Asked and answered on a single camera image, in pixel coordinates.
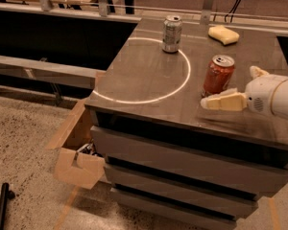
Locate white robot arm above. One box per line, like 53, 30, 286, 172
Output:
201, 66, 288, 120

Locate grey drawer cabinet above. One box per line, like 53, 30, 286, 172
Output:
86, 19, 288, 230

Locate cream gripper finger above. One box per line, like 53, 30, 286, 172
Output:
201, 88, 247, 111
250, 66, 269, 80

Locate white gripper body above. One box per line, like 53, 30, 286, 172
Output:
245, 74, 288, 115

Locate red coke can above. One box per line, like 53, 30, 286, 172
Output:
202, 55, 235, 97

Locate yellow sponge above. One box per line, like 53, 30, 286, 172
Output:
208, 25, 240, 45

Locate open cardboard box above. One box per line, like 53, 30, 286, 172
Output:
45, 99, 105, 189

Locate black cables in background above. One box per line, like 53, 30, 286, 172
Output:
223, 0, 246, 23

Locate black pole on floor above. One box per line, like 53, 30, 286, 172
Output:
0, 182, 15, 230

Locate metal railing frame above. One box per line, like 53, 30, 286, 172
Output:
0, 0, 288, 38

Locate silver soda can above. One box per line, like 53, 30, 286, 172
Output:
162, 15, 182, 53

